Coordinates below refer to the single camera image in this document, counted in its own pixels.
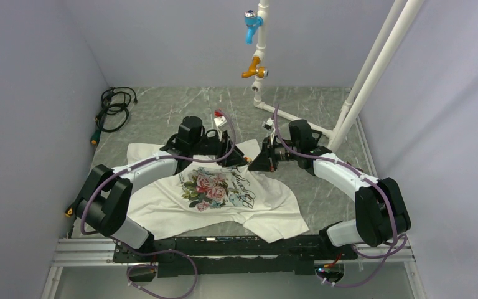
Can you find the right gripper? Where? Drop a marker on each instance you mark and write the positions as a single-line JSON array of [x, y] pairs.
[[267, 161]]

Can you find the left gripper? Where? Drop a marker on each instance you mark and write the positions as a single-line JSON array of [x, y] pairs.
[[231, 155]]

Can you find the white printed t-shirt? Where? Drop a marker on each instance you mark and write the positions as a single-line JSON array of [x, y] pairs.
[[205, 194]]

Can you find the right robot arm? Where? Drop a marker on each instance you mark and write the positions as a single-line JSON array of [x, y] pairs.
[[380, 211]]

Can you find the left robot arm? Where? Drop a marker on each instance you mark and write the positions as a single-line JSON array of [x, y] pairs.
[[102, 203]]

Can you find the orange faucet tap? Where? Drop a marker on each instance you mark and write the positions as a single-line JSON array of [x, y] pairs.
[[255, 69]]

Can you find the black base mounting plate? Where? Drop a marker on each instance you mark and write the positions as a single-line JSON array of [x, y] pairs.
[[300, 255]]

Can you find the blue faucet tap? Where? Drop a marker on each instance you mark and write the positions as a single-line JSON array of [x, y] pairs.
[[253, 22]]

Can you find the yellow black screwdriver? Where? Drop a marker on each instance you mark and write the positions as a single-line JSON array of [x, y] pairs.
[[71, 210]]

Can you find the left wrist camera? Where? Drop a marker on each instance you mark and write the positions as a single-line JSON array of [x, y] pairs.
[[221, 123]]

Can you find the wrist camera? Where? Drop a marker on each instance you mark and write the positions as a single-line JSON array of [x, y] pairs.
[[221, 123], [268, 124]]

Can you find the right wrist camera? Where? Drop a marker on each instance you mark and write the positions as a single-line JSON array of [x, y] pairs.
[[268, 124]]

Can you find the white pvc pipe frame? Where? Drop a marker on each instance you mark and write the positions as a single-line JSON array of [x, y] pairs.
[[329, 43]]

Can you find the aluminium rail frame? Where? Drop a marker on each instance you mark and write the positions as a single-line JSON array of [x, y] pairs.
[[97, 250]]

